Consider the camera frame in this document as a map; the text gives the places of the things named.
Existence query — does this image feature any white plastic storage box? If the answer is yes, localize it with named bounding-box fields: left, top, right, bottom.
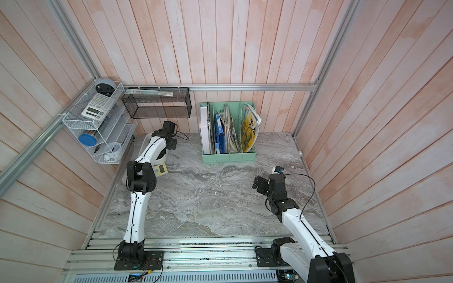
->
left=135, top=133, right=167, bottom=166

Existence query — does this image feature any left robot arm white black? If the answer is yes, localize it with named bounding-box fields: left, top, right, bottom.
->
left=116, top=121, right=177, bottom=268

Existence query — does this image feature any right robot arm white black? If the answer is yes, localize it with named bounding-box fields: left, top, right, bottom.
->
left=252, top=166, right=356, bottom=283

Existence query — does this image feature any green file organizer box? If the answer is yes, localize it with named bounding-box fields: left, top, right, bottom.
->
left=199, top=101, right=261, bottom=164

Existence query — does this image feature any white binder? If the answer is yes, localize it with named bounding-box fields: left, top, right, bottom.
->
left=200, top=106, right=211, bottom=154

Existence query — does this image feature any blue folder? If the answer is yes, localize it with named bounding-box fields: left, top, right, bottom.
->
left=215, top=113, right=225, bottom=154

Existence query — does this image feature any white round alarm clock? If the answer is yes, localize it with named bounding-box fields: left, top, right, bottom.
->
left=104, top=142, right=122, bottom=162

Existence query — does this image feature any grey newspapers stack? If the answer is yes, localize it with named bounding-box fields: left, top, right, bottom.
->
left=220, top=104, right=241, bottom=153

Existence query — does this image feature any yellow magazine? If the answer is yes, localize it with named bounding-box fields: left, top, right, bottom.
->
left=241, top=103, right=262, bottom=153

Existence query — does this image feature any white desk calculator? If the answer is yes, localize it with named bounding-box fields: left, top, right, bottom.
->
left=81, top=93, right=114, bottom=121

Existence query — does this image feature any round grey black speaker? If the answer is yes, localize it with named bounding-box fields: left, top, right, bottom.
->
left=95, top=78, right=116, bottom=97

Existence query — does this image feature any blue lid jar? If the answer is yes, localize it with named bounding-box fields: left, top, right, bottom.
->
left=78, top=130, right=97, bottom=147

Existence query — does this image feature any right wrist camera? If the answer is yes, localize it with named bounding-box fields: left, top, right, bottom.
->
left=271, top=166, right=284, bottom=175

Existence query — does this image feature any black wire mesh basket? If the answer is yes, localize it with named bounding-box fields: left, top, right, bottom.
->
left=122, top=87, right=192, bottom=119

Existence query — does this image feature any white wire wall shelf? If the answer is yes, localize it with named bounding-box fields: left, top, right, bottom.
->
left=63, top=81, right=137, bottom=165

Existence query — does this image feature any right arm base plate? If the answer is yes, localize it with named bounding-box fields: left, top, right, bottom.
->
left=254, top=246, right=284, bottom=267

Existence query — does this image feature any aluminium rail base frame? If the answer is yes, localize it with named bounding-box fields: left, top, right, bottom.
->
left=59, top=236, right=356, bottom=283

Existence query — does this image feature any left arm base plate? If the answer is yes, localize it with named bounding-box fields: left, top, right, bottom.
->
left=114, top=250, right=164, bottom=271

